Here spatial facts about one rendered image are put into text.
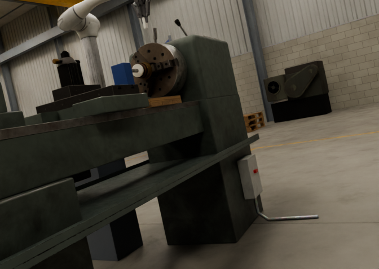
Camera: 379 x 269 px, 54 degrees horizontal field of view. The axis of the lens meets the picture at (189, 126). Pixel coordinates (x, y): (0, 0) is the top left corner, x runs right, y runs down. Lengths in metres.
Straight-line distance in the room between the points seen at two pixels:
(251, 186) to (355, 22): 9.90
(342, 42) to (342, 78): 1.05
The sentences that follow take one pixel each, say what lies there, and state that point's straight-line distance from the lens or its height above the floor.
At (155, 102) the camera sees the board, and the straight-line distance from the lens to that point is 1.75.
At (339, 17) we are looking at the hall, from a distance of 12.17.
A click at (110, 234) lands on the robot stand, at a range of 2.45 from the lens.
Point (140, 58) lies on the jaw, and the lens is 2.12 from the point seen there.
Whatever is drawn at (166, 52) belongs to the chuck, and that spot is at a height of 1.16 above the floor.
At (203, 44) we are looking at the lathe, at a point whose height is 1.19.
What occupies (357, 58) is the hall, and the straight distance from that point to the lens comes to 11.94.
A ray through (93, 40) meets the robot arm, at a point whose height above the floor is 1.43.
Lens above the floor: 0.80
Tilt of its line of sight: 2 degrees down
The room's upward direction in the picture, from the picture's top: 12 degrees counter-clockwise
